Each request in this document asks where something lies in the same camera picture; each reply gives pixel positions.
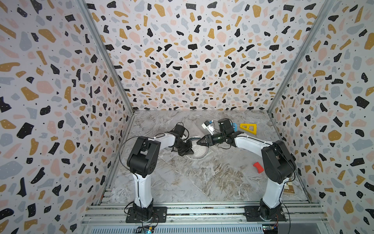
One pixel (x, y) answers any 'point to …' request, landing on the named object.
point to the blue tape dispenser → (235, 127)
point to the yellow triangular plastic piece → (247, 128)
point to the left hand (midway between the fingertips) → (196, 151)
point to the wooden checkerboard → (289, 188)
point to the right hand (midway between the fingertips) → (200, 142)
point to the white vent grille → (182, 229)
